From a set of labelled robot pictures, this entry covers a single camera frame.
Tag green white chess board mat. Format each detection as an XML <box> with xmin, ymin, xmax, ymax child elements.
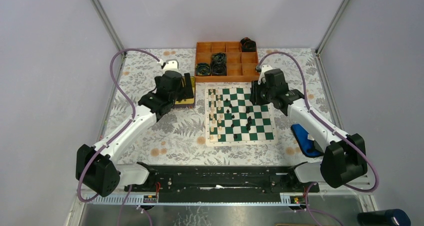
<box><xmin>204</xmin><ymin>85</ymin><xmax>278</xmax><ymax>146</ymax></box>

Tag gold metal tin box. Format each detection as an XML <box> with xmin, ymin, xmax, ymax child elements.
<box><xmin>172</xmin><ymin>76</ymin><xmax>196</xmax><ymax>109</ymax></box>

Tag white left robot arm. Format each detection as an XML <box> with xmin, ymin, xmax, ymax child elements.
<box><xmin>75</xmin><ymin>71</ymin><xmax>194</xmax><ymax>197</ymax></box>

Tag black tape roll in tray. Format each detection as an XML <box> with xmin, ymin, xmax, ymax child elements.
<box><xmin>211</xmin><ymin>53</ymin><xmax>227</xmax><ymax>64</ymax></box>
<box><xmin>195</xmin><ymin>63</ymin><xmax>211</xmax><ymax>76</ymax></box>
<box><xmin>210</xmin><ymin>63</ymin><xmax>227</xmax><ymax>76</ymax></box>

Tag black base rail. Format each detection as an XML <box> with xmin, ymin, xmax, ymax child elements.
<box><xmin>125</xmin><ymin>164</ymin><xmax>319</xmax><ymax>203</ymax></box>

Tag orange wooden compartment tray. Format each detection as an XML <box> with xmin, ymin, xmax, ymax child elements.
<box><xmin>194</xmin><ymin>41</ymin><xmax>259</xmax><ymax>83</ymax></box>

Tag black tape roll behind tray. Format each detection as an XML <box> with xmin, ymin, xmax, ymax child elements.
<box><xmin>240</xmin><ymin>37</ymin><xmax>257</xmax><ymax>52</ymax></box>

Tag white chess pieces row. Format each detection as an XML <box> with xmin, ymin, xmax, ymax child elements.
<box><xmin>207</xmin><ymin>88</ymin><xmax>224</xmax><ymax>142</ymax></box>

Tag blue cloth pouch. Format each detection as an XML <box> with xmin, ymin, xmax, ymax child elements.
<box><xmin>290</xmin><ymin>124</ymin><xmax>324</xmax><ymax>158</ymax></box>

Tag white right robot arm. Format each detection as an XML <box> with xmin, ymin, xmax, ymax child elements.
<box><xmin>250</xmin><ymin>65</ymin><xmax>368</xmax><ymax>192</ymax></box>

